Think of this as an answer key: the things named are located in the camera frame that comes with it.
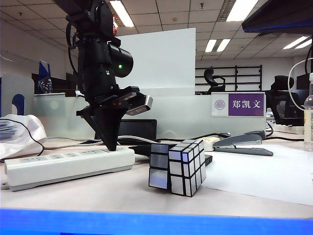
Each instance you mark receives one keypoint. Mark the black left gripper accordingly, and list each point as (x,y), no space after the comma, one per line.
(110,104)

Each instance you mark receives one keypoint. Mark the white power strip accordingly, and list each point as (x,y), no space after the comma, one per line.
(73,164)
(288,129)

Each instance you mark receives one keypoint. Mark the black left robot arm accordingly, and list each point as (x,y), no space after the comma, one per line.
(95,61)

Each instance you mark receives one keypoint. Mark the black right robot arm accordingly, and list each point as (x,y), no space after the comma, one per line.
(281,17)

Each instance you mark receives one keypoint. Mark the black desk socket box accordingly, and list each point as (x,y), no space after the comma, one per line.
(139,129)

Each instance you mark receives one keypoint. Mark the frosted glass desk partition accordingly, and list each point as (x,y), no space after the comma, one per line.
(183,117)

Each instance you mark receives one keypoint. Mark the blue perforated metal stand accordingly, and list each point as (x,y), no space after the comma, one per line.
(44,73)

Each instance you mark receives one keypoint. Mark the white printed plastic bag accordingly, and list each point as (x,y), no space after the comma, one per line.
(22,147)

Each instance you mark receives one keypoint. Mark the silver mirror cube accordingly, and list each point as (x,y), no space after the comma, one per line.
(181,171)

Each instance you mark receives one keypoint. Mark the white monitor back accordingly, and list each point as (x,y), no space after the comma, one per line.
(166,61)

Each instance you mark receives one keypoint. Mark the grey blue metal bookend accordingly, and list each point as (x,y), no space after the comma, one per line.
(24,85)

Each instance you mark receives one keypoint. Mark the white paper stack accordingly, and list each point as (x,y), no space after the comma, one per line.
(7,129)

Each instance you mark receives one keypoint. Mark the small red figure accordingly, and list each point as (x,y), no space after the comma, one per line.
(115,29)

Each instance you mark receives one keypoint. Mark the small white staple box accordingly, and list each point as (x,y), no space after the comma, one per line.
(207,144)

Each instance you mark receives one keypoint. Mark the fluorescent ceiling light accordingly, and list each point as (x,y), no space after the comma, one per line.
(210,45)
(296,42)
(240,11)
(122,13)

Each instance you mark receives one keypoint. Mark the grey stapler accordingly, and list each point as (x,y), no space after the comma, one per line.
(239,142)

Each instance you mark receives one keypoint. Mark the purple white name plate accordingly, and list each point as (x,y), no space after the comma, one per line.
(244,105)

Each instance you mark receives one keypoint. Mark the black shelf rack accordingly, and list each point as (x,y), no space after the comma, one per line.
(236,73)

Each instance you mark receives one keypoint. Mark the white paper sheet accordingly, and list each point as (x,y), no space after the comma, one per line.
(256,176)

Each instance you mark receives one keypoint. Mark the black mesh office chair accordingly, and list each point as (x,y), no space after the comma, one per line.
(281,105)

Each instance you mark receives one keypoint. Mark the clear plastic bottle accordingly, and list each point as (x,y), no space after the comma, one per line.
(308,122)

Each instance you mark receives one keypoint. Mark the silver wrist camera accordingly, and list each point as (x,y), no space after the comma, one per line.
(141,105)

